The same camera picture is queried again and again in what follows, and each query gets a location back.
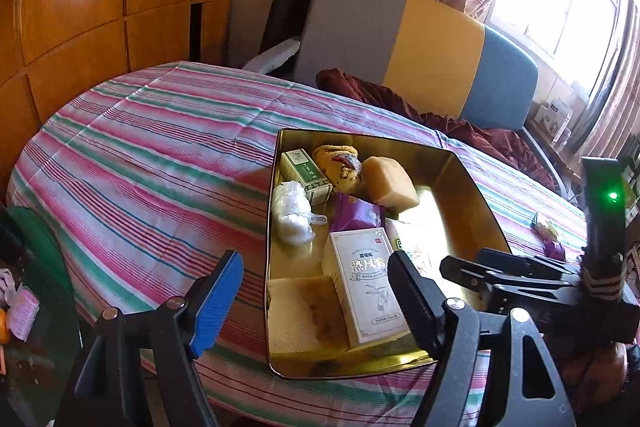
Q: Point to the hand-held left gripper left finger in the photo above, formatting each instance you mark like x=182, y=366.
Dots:
x=220, y=302

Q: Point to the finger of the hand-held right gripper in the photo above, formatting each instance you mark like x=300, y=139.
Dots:
x=530, y=263
x=480, y=276

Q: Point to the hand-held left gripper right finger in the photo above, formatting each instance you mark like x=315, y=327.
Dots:
x=411, y=292

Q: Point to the beige cardboard tea box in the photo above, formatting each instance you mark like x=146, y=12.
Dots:
x=365, y=282

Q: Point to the large yellow sponge block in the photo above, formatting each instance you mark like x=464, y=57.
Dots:
x=295, y=317

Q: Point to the gold metal tray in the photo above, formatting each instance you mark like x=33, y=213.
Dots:
x=450, y=187

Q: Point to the small yellow sponge block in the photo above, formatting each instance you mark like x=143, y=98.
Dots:
x=390, y=182

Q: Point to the white plastic bag ball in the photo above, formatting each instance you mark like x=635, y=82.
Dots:
x=292, y=212

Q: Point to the yellow spotted cloth ball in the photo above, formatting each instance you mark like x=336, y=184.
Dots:
x=330, y=163

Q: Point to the person's right hand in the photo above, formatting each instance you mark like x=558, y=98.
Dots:
x=595, y=364

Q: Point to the small purple packet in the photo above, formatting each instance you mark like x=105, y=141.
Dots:
x=556, y=251

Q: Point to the white cardboard boxes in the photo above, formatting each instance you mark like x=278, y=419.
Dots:
x=552, y=119

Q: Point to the maroon blanket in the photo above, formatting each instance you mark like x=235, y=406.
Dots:
x=475, y=132

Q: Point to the small green box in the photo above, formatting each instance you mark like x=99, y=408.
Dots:
x=302, y=167

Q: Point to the dark green table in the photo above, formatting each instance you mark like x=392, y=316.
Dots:
x=40, y=357

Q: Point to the pink ruffled item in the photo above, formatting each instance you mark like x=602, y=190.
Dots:
x=24, y=312

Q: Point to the window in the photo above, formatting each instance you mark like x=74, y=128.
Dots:
x=565, y=2

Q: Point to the grey yellow blue sofa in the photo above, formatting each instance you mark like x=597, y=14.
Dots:
x=360, y=32

